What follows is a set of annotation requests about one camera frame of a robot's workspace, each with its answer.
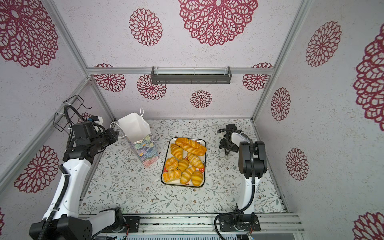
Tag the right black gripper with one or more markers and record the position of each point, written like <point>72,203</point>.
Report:
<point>223,144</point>

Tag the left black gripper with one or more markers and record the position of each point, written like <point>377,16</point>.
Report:
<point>109,132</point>

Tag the floral paper gift bag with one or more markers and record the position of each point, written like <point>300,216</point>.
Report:
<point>138,134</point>

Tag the fake bun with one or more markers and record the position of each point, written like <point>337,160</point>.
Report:
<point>197,178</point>

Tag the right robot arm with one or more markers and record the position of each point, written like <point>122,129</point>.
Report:
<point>252,165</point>

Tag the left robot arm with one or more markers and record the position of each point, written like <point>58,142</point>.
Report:
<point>61,221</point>

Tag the small fake croissant centre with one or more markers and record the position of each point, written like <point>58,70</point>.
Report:
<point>183,165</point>

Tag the round knotted fake bread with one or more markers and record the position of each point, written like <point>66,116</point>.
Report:
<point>171,164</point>

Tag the flaky fake pastry bottom left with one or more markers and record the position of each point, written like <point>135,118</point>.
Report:
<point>172,176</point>

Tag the white strawberry tray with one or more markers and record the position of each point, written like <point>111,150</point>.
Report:
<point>177,182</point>

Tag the black wire wall rack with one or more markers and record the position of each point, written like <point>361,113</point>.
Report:
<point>60,122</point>

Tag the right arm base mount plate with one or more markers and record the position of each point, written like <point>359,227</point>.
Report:
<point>239,223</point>

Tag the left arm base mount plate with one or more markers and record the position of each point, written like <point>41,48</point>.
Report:
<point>131,225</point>

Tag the black wall shelf rail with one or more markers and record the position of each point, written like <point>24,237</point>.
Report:
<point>194,76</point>

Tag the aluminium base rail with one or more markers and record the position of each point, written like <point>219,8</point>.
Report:
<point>206,227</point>

